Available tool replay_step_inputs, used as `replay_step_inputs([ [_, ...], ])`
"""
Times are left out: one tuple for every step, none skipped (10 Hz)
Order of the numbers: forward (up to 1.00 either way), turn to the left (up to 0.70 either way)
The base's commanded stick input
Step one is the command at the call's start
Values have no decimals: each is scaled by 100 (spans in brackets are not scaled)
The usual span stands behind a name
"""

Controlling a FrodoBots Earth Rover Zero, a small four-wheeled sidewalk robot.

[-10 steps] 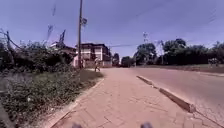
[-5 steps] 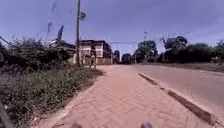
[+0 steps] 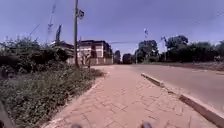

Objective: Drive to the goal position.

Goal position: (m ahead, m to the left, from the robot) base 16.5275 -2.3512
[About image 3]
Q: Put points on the building with dark roof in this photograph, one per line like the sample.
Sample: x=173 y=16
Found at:
x=63 y=46

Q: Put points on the wooden utility pole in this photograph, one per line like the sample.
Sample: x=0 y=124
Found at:
x=76 y=36

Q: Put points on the robot's own part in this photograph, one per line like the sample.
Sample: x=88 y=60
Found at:
x=146 y=125
x=76 y=126

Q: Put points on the flush path edging strip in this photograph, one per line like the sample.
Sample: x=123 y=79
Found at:
x=87 y=90

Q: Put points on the reddish asphalt road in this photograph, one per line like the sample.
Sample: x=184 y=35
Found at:
x=195 y=80

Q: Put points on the red brick building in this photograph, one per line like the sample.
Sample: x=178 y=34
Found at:
x=96 y=51

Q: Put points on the row of trees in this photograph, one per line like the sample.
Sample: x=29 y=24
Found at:
x=176 y=49

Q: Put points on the lattice mast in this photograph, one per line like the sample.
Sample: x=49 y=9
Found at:
x=50 y=21

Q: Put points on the red brick path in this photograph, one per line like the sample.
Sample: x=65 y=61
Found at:
x=123 y=100

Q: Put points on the weedy grass verge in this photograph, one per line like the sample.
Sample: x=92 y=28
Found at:
x=40 y=91

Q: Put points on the dark green bushes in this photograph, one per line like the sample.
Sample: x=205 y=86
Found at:
x=30 y=56

